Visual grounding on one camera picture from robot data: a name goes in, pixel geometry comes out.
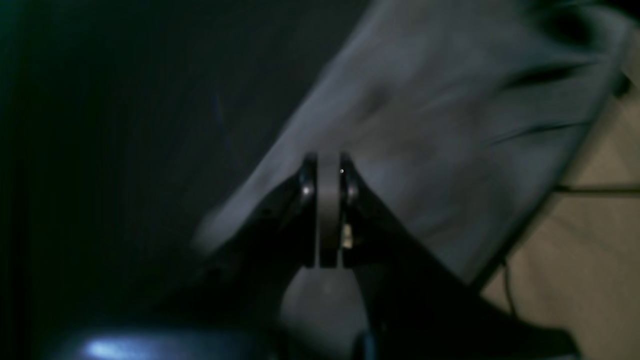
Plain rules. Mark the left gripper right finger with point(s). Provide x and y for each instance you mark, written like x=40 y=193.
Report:
x=416 y=309

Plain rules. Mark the grey T-shirt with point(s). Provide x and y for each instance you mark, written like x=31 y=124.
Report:
x=460 y=115

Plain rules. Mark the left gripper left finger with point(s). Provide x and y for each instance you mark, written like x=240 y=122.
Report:
x=229 y=309

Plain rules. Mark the black tablecloth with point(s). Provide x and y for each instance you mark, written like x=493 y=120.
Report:
x=125 y=124

